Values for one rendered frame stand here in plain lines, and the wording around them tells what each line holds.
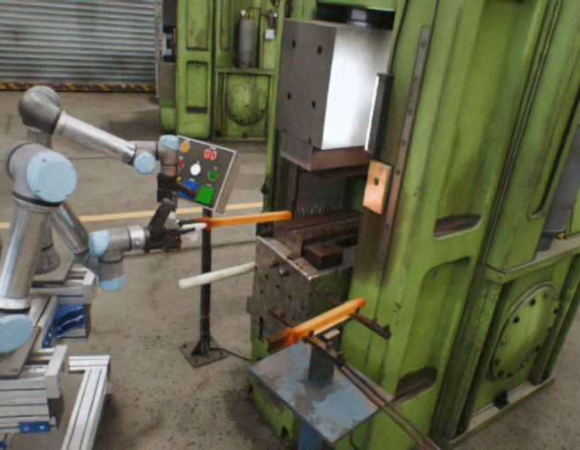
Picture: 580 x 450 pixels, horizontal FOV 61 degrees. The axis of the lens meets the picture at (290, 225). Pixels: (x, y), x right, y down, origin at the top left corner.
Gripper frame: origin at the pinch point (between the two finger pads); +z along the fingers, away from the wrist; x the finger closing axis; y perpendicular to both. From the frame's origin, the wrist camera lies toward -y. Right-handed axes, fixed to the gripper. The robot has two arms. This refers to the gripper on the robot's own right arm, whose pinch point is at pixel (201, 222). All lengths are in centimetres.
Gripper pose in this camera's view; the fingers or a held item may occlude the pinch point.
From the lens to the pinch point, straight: 166.8
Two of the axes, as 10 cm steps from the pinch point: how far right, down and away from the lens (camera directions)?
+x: 5.7, 3.8, -7.3
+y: -1.2, 9.1, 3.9
